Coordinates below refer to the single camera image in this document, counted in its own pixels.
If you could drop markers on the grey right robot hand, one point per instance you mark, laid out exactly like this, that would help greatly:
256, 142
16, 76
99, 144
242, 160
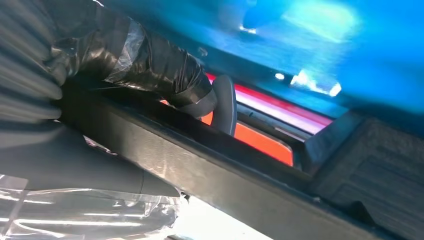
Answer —
82, 165

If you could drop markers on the blue metal shelf rack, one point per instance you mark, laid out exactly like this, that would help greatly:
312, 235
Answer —
364, 49

